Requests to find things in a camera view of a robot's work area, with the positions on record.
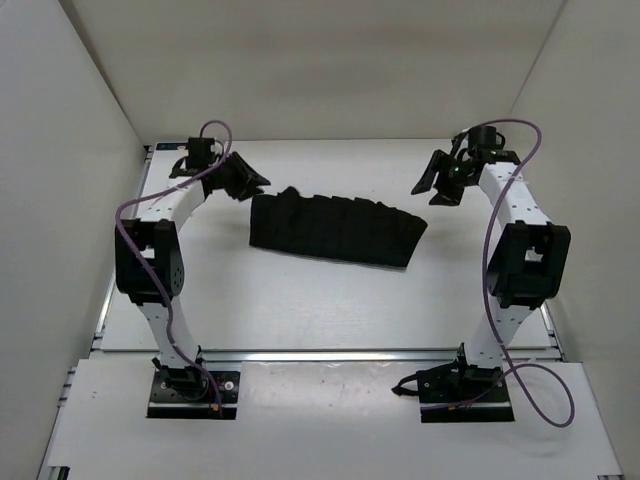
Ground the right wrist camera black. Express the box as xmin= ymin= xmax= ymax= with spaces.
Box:
xmin=467 ymin=125 xmax=506 ymax=152

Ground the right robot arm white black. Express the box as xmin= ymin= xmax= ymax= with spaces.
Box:
xmin=412 ymin=149 xmax=571 ymax=401

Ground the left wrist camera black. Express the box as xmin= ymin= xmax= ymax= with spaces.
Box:
xmin=186 ymin=137 xmax=220 ymax=170

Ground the aluminium rail front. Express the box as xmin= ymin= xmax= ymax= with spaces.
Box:
xmin=89 ymin=347 xmax=561 ymax=363

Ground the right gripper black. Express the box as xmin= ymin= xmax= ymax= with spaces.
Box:
xmin=411 ymin=152 xmax=475 ymax=208

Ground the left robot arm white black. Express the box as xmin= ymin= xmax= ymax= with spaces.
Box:
xmin=115 ymin=152 xmax=271 ymax=398

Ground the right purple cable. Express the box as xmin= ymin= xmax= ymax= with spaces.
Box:
xmin=419 ymin=118 xmax=575 ymax=429

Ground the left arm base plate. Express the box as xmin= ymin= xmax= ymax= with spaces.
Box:
xmin=146 ymin=365 xmax=241 ymax=420

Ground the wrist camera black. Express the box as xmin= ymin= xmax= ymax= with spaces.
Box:
xmin=467 ymin=125 xmax=506 ymax=152
xmin=186 ymin=137 xmax=220 ymax=170

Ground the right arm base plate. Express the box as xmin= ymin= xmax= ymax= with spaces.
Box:
xmin=391 ymin=364 xmax=515 ymax=424

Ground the black pleated skirt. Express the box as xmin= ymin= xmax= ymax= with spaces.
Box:
xmin=249 ymin=187 xmax=428 ymax=269

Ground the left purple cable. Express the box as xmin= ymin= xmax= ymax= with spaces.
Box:
xmin=113 ymin=119 xmax=236 ymax=416

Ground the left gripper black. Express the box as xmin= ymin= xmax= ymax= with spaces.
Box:
xmin=212 ymin=150 xmax=272 ymax=202

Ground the left blue table label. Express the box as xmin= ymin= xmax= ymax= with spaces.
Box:
xmin=155 ymin=142 xmax=187 ymax=151

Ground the purple cable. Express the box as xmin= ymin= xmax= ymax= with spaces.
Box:
xmin=419 ymin=118 xmax=575 ymax=429
xmin=113 ymin=119 xmax=236 ymax=416

